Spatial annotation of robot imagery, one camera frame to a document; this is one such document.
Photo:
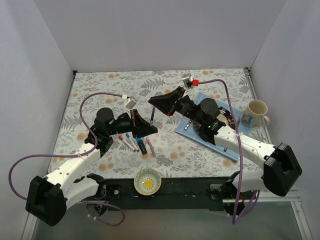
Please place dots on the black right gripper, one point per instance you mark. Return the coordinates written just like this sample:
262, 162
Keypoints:
175, 105

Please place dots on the light blue checkered napkin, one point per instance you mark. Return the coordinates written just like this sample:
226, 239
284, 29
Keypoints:
192, 134

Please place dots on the white blue marker pen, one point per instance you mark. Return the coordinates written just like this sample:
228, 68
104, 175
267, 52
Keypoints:
132, 142

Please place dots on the aluminium frame rail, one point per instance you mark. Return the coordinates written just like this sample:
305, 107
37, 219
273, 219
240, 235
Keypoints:
273, 218

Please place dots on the black blue highlighter pen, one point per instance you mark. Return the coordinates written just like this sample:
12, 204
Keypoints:
141, 145

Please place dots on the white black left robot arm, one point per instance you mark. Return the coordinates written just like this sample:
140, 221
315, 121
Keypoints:
50, 196

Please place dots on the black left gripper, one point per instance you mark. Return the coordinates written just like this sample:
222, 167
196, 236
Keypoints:
135, 122

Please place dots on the striped rim cream plate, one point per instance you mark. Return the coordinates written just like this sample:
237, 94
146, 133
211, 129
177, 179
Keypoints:
226, 117

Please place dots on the white red marker pen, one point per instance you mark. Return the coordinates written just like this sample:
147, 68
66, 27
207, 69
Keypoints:
127, 144

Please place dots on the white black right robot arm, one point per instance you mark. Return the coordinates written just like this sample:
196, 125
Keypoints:
215, 125

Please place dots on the cream painted mug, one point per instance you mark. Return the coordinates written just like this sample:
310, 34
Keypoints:
255, 114

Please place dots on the floral patterned tablecloth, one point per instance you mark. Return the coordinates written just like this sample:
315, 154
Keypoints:
176, 155

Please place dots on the yellow centre patterned bowl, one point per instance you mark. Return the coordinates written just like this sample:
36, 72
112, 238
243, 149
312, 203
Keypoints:
147, 181

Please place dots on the purple black pen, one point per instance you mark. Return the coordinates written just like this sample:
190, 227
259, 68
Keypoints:
152, 116

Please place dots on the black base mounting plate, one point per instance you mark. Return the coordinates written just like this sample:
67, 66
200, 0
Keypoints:
187, 193

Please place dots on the pink marker pen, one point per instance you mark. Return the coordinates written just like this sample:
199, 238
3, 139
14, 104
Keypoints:
151, 147

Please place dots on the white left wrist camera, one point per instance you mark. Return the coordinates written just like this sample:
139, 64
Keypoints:
129, 103

